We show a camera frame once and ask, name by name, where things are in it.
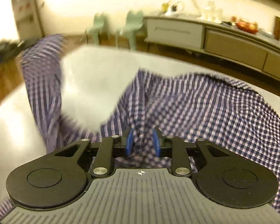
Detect blue plaid shirt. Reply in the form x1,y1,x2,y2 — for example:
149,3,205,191
0,35,280,213

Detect white door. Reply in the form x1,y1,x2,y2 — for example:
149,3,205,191
11,0,43,39

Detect left green plastic chair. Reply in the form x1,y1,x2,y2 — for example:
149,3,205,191
85,13,107,45

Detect green plastic chair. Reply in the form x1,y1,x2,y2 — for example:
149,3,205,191
85,13,107,45
115,10,144,51

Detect long grey sideboard cabinet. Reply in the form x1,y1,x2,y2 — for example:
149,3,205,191
145,15,280,81

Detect right green plastic chair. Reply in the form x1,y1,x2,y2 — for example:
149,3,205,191
115,10,144,51

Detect clear glass cups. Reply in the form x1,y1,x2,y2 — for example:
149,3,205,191
198,1,223,23

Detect red fruit bowl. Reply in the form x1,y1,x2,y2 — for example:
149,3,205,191
235,19,258,34

